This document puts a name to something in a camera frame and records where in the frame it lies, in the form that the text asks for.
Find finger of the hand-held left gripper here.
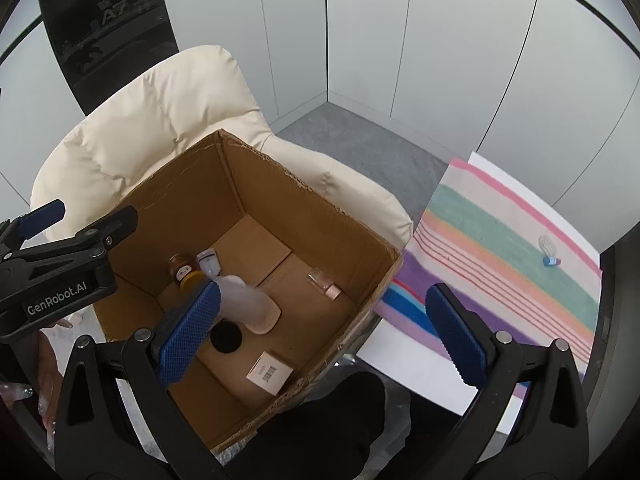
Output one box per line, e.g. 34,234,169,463
0,205,139,275
0,199,67,257

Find black trousered legs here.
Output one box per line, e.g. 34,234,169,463
239,372,387,480

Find clear vial pink cap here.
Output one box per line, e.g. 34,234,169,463
307,270,343,300

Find person's left hand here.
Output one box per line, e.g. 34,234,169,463
0,317,76,437

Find orange jar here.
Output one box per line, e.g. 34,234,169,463
167,254,207,294

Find frosted plastic bottle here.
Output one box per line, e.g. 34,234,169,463
216,274,274,329

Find cream puffy armchair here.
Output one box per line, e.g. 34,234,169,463
31,45,415,262

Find striped pastel cloth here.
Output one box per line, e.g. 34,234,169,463
375,157,601,402

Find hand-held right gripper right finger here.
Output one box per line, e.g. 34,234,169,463
400,283,591,480

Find black glass panel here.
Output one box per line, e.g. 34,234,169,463
37,0,179,117

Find white table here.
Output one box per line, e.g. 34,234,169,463
357,151,601,434

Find brown cardboard box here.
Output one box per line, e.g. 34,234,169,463
92,129,404,454

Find small white barcode box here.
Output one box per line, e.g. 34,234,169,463
246,351,295,396

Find black round compact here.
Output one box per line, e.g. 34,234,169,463
210,321,245,355

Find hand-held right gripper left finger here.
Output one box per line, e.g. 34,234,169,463
52,280,253,480

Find white round jar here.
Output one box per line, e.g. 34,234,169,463
196,248,222,279

